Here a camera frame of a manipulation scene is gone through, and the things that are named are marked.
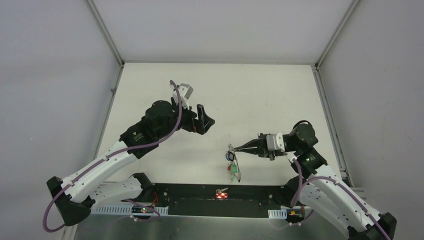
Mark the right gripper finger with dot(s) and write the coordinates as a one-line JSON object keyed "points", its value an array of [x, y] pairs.
{"points": [[254, 144], [253, 151]]}

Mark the green tag key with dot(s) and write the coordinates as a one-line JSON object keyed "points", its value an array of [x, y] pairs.
{"points": [[234, 168]]}

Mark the aluminium front rail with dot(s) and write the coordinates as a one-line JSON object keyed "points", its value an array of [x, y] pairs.
{"points": [[106, 194]]}

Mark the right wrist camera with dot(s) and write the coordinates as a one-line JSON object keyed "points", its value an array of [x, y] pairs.
{"points": [[275, 142]]}

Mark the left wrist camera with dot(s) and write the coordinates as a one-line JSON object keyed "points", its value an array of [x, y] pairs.
{"points": [[185, 91]]}

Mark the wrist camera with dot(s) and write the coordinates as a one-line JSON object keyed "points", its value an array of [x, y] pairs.
{"points": [[275, 142], [185, 91]]}

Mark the metal keyring plate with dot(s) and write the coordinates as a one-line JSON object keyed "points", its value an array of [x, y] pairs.
{"points": [[233, 177]]}

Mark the red tag key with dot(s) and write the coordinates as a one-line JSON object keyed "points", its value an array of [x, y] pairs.
{"points": [[221, 193]]}

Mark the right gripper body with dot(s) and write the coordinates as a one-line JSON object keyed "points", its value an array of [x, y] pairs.
{"points": [[270, 153]]}

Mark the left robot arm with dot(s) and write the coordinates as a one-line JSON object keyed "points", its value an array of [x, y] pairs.
{"points": [[77, 195]]}

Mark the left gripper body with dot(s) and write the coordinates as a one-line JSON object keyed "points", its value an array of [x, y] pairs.
{"points": [[195, 121]]}

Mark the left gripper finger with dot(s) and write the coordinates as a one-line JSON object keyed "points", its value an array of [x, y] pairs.
{"points": [[203, 127], [202, 115]]}

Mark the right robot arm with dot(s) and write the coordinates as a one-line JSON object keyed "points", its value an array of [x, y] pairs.
{"points": [[318, 186]]}

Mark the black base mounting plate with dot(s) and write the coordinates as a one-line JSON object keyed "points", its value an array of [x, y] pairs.
{"points": [[244, 201]]}

